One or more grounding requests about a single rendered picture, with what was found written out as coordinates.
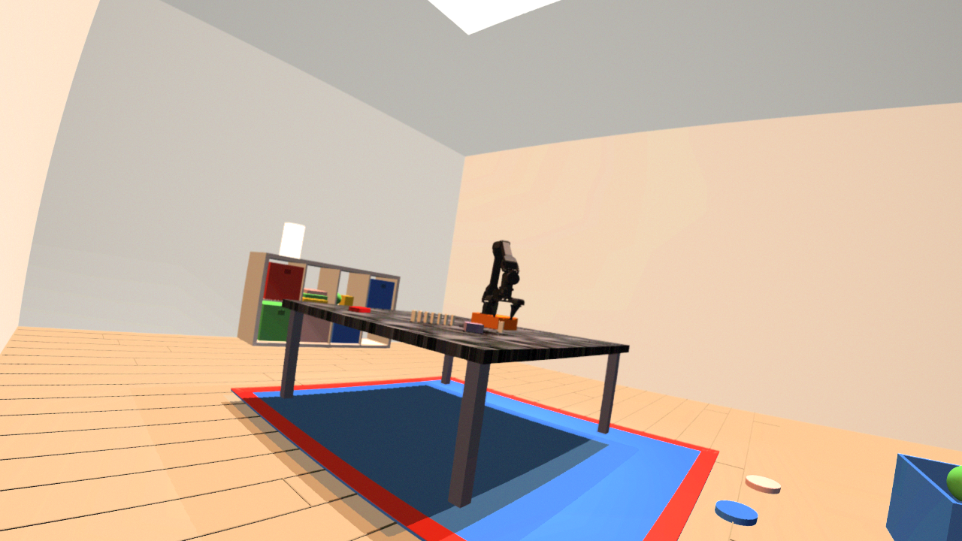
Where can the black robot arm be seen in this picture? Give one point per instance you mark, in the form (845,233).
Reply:
(504,261)

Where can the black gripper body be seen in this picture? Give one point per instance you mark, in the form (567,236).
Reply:
(514,301)

